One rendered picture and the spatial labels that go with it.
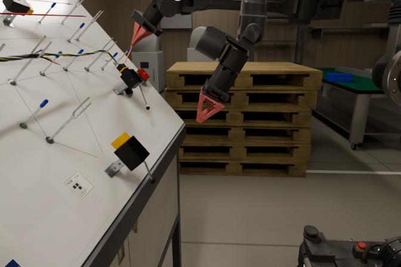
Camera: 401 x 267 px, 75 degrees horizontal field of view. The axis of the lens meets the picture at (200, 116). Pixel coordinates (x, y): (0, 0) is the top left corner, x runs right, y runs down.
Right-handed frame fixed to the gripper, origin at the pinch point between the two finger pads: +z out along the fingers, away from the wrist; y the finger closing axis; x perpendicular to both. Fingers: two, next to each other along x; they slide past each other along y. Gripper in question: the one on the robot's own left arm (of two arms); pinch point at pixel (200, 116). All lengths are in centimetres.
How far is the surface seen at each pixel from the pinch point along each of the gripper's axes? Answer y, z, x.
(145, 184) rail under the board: 4.0, 23.5, -3.9
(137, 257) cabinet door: 3.4, 47.6, 5.2
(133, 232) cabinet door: 4.4, 39.0, 0.2
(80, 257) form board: 30.9, 24.4, -8.7
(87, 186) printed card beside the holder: 18.0, 20.9, -15.3
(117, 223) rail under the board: 20.3, 24.2, -5.8
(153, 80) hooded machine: -517, 124, -78
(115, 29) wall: -626, 84, -234
